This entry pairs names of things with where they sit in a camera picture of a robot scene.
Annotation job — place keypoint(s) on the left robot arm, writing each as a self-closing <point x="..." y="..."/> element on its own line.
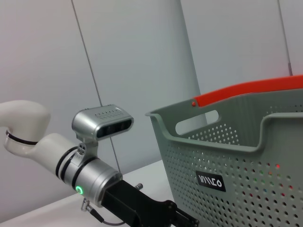
<point x="59" y="153"/>

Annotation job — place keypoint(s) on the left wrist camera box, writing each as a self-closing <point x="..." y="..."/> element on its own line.
<point x="99" y="123"/>

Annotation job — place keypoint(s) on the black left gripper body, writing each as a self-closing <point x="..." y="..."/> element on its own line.
<point x="142" y="208"/>

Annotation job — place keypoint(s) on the grey perforated storage basket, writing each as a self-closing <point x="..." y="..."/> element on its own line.
<point x="213" y="165"/>

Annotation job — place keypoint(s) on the silver left elbow connector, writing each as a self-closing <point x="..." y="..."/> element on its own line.
<point x="85" y="205"/>

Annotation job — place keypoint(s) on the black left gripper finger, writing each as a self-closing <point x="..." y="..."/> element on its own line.
<point x="188" y="220"/>

